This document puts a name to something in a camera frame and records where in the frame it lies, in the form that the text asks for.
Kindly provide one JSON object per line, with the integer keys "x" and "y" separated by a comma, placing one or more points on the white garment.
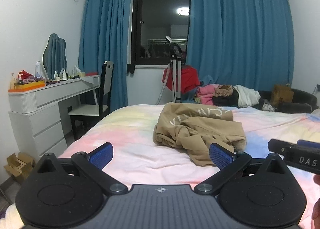
{"x": 246, "y": 96}

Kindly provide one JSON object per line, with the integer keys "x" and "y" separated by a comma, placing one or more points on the cardboard box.
{"x": 18, "y": 166}

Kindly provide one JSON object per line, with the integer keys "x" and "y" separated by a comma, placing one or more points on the group of cosmetic bottles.
{"x": 63, "y": 75}

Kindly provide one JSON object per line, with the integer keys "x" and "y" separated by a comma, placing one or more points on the brown paper bag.
{"x": 281, "y": 95}

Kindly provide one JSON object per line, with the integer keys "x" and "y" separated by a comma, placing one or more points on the khaki hoodie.
{"x": 195, "y": 131}

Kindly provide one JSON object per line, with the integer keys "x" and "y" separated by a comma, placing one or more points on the flat red item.
{"x": 92, "y": 73}

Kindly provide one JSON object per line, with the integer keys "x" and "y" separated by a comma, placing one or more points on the black sofa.
{"x": 300, "y": 105}

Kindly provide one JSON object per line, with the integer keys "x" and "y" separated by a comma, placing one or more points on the wavy vanity mirror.
{"x": 53, "y": 54}

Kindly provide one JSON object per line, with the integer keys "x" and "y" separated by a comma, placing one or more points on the person's right hand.
{"x": 317, "y": 210}

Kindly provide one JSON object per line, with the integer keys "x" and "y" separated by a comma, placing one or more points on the bed with pastel sheet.
{"x": 125, "y": 131}

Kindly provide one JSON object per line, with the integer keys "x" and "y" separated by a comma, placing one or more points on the white spray can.
{"x": 38, "y": 69}

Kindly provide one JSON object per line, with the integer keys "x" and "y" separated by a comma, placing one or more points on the dark window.
{"x": 160, "y": 19}

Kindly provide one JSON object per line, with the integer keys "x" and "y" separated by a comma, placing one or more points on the red pouch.
{"x": 26, "y": 73}

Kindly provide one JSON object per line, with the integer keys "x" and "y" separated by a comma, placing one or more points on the orange tray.
{"x": 30, "y": 86}

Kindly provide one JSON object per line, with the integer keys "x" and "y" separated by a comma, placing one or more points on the tan garment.
{"x": 223, "y": 90}

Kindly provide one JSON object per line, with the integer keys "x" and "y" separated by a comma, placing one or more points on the white tripod stand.
{"x": 176, "y": 74}

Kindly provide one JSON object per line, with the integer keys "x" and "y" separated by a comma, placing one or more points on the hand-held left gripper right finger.
{"x": 221, "y": 156}

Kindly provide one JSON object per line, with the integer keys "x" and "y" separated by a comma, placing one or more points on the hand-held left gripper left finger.
{"x": 101, "y": 156}

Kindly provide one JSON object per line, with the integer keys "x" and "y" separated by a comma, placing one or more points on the pink garment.
{"x": 205, "y": 96}

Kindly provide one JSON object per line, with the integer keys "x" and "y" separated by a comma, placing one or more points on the wide blue curtain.
{"x": 237, "y": 31}

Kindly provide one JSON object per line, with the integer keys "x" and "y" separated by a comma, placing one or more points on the narrow blue curtain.
{"x": 105, "y": 31}

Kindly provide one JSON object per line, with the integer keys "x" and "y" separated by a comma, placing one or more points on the patterned cloth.
{"x": 269, "y": 107}

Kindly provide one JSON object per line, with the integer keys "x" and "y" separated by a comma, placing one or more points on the white dressing table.
{"x": 47, "y": 131}

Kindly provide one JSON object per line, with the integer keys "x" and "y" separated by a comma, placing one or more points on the black garment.
{"x": 225, "y": 101}

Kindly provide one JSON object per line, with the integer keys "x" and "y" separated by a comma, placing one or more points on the red garment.
{"x": 188, "y": 76}

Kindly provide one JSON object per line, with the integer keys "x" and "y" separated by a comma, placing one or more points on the white black chair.
{"x": 107, "y": 76}

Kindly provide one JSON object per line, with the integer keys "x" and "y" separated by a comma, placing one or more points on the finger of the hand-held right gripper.
{"x": 276, "y": 145}
{"x": 310, "y": 144}

